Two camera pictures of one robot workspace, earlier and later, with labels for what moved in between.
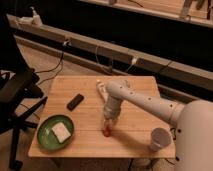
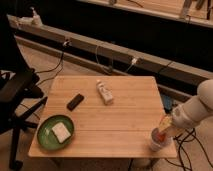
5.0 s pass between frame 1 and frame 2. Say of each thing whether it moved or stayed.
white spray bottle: stayed
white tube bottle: stayed
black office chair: stayed
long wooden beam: stayed
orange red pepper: moved
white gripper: moved
